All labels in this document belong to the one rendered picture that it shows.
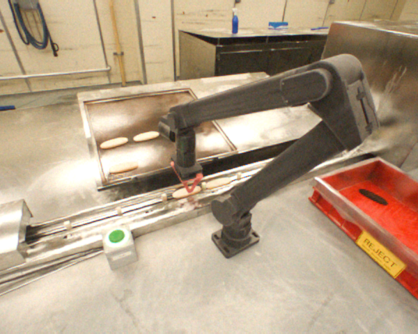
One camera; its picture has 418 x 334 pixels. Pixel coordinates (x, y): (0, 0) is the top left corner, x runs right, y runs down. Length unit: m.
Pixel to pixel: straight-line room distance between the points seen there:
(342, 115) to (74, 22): 4.10
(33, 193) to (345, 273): 0.99
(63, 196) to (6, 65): 3.61
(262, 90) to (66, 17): 3.96
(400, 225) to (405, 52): 0.59
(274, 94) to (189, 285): 0.48
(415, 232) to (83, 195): 1.08
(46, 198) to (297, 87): 0.85
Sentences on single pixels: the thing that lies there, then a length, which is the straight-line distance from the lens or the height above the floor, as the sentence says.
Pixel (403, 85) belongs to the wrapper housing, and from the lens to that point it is 1.16.
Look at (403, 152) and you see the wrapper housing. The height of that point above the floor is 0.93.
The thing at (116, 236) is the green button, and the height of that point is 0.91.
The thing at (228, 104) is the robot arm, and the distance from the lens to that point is 0.51.
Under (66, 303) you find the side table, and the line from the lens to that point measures 0.71.
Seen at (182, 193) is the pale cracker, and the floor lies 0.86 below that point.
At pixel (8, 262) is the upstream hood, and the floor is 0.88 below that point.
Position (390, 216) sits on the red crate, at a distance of 1.01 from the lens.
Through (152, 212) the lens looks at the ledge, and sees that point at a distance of 0.76.
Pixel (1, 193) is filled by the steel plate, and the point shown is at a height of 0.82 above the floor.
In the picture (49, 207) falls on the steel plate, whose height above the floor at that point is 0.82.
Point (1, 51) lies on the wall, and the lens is 4.43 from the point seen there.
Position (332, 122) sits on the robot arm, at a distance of 0.39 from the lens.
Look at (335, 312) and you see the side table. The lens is 0.71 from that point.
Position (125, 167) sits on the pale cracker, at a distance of 0.88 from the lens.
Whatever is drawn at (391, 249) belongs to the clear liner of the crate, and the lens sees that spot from 0.79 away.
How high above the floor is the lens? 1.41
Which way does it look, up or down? 37 degrees down
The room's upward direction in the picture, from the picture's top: 3 degrees clockwise
